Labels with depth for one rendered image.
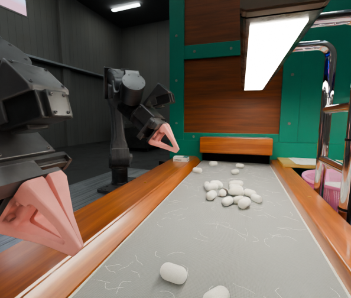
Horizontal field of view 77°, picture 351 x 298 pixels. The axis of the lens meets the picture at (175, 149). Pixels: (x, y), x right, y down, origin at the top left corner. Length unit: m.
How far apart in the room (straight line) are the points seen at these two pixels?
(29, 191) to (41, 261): 0.13
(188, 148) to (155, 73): 9.74
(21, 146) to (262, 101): 0.92
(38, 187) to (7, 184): 0.02
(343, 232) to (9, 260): 0.47
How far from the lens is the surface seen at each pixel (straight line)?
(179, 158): 0.90
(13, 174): 0.24
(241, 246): 0.39
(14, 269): 0.34
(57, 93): 0.23
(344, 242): 0.41
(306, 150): 1.06
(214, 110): 1.04
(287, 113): 1.04
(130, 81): 0.56
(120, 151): 0.86
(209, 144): 0.97
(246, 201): 0.52
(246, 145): 0.97
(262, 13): 0.27
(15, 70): 0.23
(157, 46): 10.95
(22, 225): 0.27
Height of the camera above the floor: 0.94
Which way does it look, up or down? 8 degrees down
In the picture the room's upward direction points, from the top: straight up
